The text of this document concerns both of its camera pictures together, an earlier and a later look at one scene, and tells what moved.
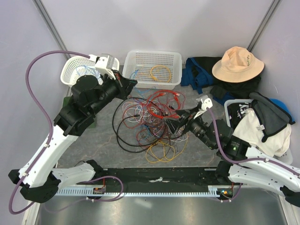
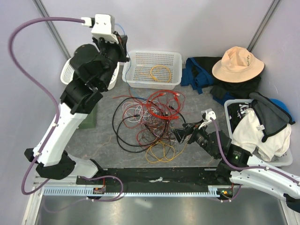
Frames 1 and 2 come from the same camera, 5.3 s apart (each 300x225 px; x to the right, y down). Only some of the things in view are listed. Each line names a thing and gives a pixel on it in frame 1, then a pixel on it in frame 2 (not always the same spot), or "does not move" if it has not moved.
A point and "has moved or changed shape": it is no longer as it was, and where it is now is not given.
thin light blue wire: (94, 67) has moved or changed shape
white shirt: (278, 145) does not move
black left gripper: (125, 86) → (121, 46)
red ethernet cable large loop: (164, 116) does not move
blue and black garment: (198, 73) does not move
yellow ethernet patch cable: (160, 80) does not move
